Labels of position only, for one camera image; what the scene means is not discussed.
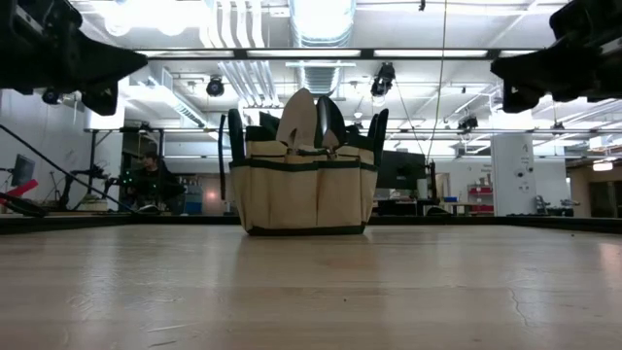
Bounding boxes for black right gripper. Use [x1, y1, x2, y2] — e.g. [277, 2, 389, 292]
[490, 0, 622, 115]

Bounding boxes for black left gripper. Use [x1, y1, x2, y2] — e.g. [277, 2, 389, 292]
[0, 0, 150, 118]

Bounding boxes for dark green garden shears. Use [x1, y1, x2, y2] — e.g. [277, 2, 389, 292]
[218, 108, 246, 201]

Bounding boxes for wide silver wooden-handled trowel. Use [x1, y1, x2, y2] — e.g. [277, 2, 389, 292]
[275, 87, 320, 152]

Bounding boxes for narrow silver wooden-handled trowel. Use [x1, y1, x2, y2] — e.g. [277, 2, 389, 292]
[314, 94, 348, 152]

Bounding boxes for beige green-trimmed gardening bag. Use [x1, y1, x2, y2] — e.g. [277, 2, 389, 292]
[228, 110, 380, 237]

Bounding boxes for black ceiling spotlight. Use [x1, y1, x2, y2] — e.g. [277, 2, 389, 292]
[205, 75, 226, 98]
[369, 61, 397, 98]

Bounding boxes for person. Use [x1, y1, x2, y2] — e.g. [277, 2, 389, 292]
[120, 150, 187, 216]

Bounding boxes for small tilted black monitor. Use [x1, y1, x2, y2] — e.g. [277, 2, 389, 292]
[10, 153, 37, 189]

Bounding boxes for red storage shelf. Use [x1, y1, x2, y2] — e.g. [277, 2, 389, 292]
[466, 183, 495, 214]

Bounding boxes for red bar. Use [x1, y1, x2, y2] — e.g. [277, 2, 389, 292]
[0, 178, 39, 205]

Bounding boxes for blue storage bin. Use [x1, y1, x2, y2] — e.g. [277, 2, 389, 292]
[183, 192, 204, 216]

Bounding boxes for black computer monitor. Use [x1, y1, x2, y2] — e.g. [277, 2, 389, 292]
[375, 149, 430, 192]

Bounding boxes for yellow-green hanging cable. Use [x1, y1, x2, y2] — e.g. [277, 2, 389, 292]
[425, 0, 449, 164]

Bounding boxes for black overhead frame beam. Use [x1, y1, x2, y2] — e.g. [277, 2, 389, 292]
[130, 47, 553, 62]

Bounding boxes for silver ceiling air duct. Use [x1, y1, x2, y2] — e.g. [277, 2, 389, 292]
[288, 0, 359, 96]

